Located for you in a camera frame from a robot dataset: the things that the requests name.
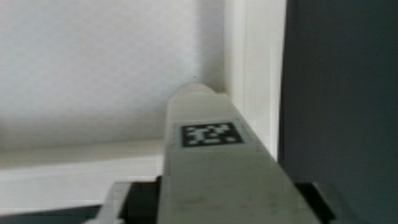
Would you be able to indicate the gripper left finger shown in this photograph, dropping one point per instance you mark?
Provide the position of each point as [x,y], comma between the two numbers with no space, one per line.
[130,206]

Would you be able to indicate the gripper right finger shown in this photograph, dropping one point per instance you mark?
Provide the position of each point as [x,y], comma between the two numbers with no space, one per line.
[328,203]

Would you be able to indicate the white desk tabletop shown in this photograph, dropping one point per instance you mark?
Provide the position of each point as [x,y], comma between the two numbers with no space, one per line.
[98,56]

